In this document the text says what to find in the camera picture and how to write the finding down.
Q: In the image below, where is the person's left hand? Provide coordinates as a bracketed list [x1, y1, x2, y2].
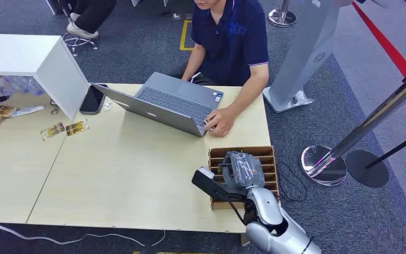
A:
[205, 106, 238, 138]

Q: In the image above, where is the wooden card holder box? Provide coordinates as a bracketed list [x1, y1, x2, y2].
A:
[208, 146, 281, 211]

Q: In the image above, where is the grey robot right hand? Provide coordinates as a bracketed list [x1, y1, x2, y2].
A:
[222, 151, 266, 192]

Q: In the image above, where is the chrome stanchion base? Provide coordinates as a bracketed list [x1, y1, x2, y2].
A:
[267, 0, 298, 28]

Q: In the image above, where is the person in background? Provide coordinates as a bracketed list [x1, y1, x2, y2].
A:
[57, 0, 117, 40]

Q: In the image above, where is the black stanchion post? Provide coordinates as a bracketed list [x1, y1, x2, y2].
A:
[345, 126, 406, 188]

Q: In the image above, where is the grey kiosk stand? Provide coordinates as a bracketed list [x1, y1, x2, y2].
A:
[262, 0, 354, 114]

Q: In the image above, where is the chrome chair base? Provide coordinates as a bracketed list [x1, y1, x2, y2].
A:
[61, 32, 99, 58]

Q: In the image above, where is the black smartphone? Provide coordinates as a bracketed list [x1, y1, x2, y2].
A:
[79, 84, 108, 116]

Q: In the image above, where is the black wrist camera with pale box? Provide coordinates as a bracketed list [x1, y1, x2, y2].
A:
[191, 167, 246, 203]

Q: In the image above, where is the grey laptop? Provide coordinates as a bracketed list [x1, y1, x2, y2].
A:
[90, 71, 225, 138]

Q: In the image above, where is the black floor cable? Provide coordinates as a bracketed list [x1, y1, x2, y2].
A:
[275, 161, 308, 203]

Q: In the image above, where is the clear plastic bottles pack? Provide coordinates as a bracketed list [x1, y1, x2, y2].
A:
[0, 74, 46, 97]

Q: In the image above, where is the white cabinet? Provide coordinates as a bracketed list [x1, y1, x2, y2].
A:
[0, 33, 91, 120]

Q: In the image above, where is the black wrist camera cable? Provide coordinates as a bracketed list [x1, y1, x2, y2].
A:
[218, 192, 247, 227]

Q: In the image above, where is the white tube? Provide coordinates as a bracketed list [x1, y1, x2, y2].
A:
[10, 105, 45, 118]

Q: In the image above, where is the white floor cable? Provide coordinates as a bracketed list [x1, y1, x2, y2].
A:
[0, 210, 167, 247]

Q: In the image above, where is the chrome stanchion post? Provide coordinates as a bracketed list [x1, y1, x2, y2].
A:
[300, 68, 406, 186]

